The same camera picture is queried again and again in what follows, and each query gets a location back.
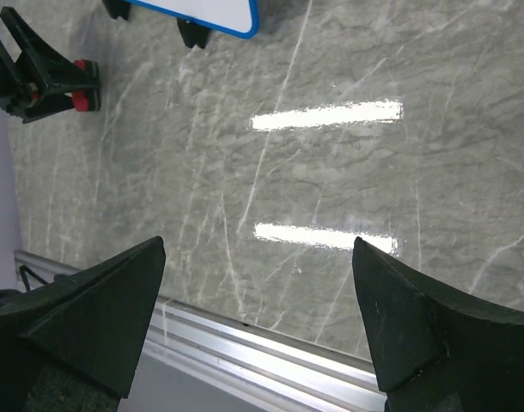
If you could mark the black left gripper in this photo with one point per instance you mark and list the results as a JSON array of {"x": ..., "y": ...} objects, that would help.
[{"x": 38, "y": 83}]

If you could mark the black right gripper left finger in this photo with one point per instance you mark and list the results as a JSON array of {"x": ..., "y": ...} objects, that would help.
[{"x": 74, "y": 344}]

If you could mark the aluminium front table rail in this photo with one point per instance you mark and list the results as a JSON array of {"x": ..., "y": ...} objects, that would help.
[{"x": 270, "y": 371}]

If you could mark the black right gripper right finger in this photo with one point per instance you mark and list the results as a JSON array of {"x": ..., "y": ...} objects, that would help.
[{"x": 433, "y": 347}]

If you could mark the blue framed whiteboard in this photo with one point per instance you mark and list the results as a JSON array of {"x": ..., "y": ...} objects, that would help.
[{"x": 239, "y": 18}]

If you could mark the black whiteboard stand foot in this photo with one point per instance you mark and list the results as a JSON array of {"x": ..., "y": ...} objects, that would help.
[{"x": 193, "y": 34}]

